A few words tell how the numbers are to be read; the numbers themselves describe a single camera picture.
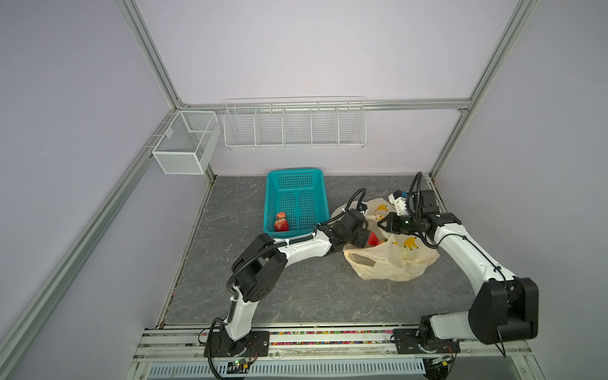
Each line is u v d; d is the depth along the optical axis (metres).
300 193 1.15
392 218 0.74
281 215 1.02
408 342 0.74
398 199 0.77
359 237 0.80
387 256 0.77
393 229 0.74
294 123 0.98
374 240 0.96
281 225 0.98
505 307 0.46
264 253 0.52
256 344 0.74
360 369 1.12
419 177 0.68
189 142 1.04
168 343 0.76
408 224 0.72
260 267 0.51
